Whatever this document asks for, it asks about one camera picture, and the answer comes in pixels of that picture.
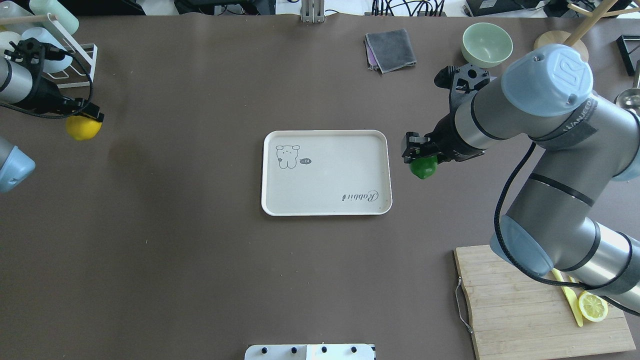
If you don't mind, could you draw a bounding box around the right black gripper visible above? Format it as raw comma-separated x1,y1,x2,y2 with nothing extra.
402,112,485,164

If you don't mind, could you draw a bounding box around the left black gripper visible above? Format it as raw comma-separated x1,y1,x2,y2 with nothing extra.
30,75,105,124

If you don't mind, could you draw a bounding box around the green lime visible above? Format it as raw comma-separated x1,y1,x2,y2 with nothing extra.
409,155,438,180

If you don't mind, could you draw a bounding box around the yellow lemon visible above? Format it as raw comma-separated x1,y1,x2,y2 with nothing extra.
65,115,103,141

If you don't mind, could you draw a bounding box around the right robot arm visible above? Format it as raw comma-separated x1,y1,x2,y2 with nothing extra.
402,43,639,316

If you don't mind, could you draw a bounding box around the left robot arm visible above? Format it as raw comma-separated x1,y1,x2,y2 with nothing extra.
1,53,128,212

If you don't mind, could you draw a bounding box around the cream rabbit tray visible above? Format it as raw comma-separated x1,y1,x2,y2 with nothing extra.
261,129,393,217

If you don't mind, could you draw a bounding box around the light blue plastic cup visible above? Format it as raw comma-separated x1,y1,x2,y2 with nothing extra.
22,27,73,74

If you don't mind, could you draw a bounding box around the mint green plastic cup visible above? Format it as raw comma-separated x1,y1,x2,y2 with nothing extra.
29,0,80,35

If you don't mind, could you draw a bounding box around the grey-blue plastic cup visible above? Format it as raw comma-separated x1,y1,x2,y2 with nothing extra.
0,0,38,35

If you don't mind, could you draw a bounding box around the mint green bowl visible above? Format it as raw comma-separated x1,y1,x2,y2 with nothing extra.
461,22,514,69

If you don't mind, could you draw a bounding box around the grey folded cloth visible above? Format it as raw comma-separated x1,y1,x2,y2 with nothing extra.
364,28,418,75

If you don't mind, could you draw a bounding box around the bamboo cutting board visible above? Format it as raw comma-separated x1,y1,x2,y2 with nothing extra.
454,244,637,360

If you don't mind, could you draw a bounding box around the steel scoop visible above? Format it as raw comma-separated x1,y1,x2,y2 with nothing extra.
614,60,640,115

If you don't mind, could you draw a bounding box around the black box edge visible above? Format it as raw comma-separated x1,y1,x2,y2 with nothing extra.
615,34,640,76

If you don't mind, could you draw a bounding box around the yellow plastic knife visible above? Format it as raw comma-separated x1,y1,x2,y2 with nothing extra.
551,268,584,328

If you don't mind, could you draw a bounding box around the lemon slice lower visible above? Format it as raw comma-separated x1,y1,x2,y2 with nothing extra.
577,291,610,322

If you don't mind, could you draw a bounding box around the white wire cup rack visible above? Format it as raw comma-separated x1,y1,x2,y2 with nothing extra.
0,12,98,91

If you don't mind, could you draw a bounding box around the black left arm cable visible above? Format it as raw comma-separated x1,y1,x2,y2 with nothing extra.
0,42,96,120

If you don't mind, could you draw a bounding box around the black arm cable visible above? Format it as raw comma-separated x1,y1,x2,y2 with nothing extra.
493,141,640,317
0,42,96,120

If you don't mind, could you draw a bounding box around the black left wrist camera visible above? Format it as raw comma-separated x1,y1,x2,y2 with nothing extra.
4,38,73,71

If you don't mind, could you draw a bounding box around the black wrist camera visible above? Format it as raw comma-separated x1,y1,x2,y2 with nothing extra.
433,63,493,115
4,38,73,71

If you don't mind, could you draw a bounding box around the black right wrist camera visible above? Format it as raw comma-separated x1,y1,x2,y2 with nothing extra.
433,63,493,115

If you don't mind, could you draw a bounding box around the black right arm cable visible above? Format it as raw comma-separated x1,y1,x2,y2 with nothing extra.
493,141,640,317

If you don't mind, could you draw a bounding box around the white bracket with knobs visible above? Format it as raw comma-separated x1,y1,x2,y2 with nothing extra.
244,343,377,360

